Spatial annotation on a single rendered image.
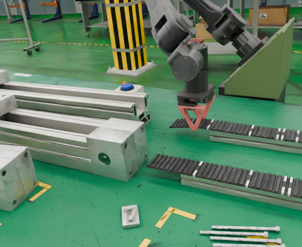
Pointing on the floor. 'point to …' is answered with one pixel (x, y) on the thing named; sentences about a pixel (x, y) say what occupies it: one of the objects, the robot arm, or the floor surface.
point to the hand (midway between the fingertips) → (197, 123)
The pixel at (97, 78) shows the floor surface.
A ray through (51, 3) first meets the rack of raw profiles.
